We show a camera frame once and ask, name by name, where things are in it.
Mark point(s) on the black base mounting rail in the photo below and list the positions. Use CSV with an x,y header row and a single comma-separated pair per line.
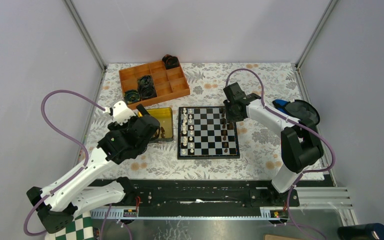
x,y
209,198

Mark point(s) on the brown chess piece in tin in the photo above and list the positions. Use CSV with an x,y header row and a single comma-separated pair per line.
x,y
162,133

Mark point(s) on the row of white chess pieces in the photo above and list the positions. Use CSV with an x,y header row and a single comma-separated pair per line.
x,y
187,132

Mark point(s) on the black roll front tray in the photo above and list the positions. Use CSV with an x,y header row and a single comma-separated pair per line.
x,y
131,96

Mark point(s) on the black roll in tray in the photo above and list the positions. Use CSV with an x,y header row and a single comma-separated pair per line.
x,y
146,87

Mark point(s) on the dark cylinder bottom right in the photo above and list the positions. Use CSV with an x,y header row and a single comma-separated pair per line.
x,y
370,231

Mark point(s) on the green white checkered mat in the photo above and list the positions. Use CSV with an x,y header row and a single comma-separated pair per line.
x,y
81,228

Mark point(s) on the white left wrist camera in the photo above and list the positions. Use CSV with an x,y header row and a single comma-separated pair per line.
x,y
120,112

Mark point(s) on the black white chess board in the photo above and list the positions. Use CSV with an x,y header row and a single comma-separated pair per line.
x,y
210,125

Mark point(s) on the gold metal tin tray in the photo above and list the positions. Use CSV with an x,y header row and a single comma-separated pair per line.
x,y
164,124

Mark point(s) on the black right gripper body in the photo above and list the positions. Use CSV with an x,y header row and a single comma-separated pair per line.
x,y
231,116

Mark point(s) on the black roll at tray corner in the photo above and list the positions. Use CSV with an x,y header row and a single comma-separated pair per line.
x,y
170,62

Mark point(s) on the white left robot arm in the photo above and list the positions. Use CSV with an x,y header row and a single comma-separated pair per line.
x,y
59,203

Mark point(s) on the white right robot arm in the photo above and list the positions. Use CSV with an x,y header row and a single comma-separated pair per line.
x,y
300,148

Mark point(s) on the floral patterned table mat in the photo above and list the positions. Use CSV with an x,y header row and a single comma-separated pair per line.
x,y
260,153

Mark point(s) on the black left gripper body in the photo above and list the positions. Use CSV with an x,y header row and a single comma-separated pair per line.
x,y
125,126

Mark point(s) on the orange compartment organizer tray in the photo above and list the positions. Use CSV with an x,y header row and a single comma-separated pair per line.
x,y
168,84

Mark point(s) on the blue black cloth pouch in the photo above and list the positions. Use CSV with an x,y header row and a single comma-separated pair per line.
x,y
298,109

